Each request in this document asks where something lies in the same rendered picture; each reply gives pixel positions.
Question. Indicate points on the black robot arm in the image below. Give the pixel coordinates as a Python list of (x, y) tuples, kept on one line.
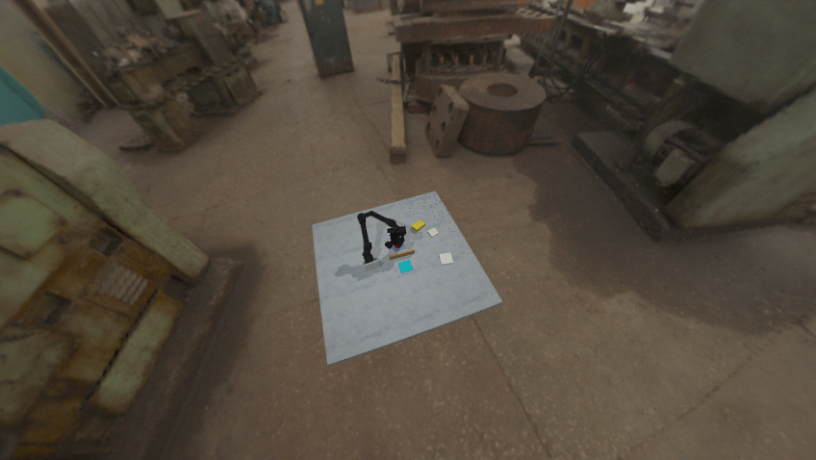
[(393, 231)]

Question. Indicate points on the wooden beam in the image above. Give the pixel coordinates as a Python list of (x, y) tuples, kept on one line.
[(402, 254)]

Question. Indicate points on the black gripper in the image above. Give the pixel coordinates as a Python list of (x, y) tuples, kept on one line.
[(392, 241)]

